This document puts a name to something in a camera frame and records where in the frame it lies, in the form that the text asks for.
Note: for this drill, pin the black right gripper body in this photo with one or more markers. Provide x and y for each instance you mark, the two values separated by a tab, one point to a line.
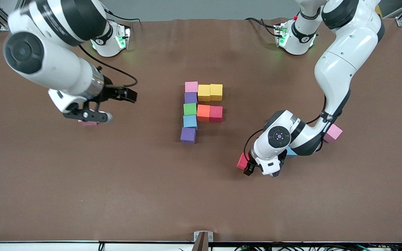
111	92

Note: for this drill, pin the blue foam cube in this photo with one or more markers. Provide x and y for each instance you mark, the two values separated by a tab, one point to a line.
291	152
190	121

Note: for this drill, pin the red foam cube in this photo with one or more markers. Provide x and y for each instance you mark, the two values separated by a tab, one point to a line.
216	113
242	162

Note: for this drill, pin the purple foam cube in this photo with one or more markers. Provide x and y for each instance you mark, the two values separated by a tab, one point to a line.
190	98
188	135

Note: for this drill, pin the green foam cube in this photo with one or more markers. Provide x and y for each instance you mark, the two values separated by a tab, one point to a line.
190	109

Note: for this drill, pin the pink foam cube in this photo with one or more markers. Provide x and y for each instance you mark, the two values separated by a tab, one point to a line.
191	87
333	133
87	123

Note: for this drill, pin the orange foam cube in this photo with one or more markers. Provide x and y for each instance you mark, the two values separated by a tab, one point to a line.
203	112

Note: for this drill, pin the yellow foam cube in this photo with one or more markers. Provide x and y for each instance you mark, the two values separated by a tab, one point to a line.
216	92
203	92

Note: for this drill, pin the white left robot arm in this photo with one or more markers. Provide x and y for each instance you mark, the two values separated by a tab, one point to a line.
340	62

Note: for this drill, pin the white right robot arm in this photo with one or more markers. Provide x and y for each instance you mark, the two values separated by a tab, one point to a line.
47	69

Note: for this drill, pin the brown table mat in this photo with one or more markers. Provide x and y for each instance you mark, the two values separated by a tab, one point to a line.
187	195

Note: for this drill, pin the small metal bracket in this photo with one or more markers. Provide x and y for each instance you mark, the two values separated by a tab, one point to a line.
196	236

